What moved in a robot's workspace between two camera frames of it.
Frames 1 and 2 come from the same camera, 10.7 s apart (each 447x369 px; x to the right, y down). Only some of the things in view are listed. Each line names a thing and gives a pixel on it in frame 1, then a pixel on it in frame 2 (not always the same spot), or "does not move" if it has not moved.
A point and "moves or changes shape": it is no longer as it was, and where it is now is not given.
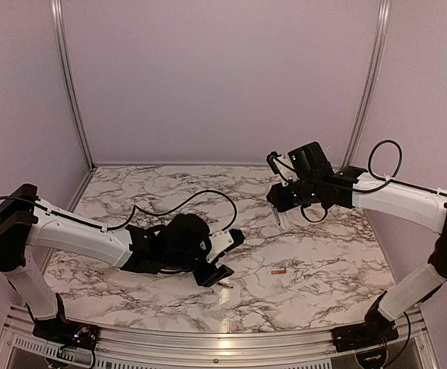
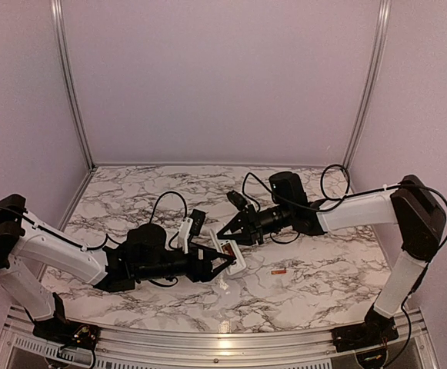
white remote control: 283,220 moves or changes shape
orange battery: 225,284 to 228,249
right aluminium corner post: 368,84 does not move
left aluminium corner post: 58,12 does not move
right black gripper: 280,203 to 252,228
